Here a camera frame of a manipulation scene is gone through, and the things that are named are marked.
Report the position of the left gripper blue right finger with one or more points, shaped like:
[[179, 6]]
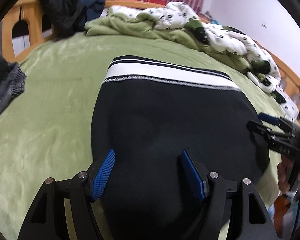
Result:
[[249, 218]]

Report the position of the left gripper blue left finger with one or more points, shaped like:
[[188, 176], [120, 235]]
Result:
[[46, 218]]

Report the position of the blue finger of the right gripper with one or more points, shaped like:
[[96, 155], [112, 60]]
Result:
[[269, 119]]

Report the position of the black pants with white stripe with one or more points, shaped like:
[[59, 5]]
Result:
[[148, 112]]

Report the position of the person's right hand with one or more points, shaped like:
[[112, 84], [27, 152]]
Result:
[[282, 168]]

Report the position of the green plush bed sheet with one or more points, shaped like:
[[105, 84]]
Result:
[[45, 132]]

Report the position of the white floral quilt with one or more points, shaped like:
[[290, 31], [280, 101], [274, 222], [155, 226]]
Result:
[[177, 22]]

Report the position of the grey pants on headboard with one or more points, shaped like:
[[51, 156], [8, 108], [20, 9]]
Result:
[[12, 79]]

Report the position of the navy blue garment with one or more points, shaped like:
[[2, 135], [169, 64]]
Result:
[[92, 9]]

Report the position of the black jacket on headboard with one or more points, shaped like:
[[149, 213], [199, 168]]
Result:
[[65, 15]]

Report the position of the white wall socket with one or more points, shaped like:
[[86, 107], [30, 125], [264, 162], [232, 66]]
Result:
[[264, 25]]

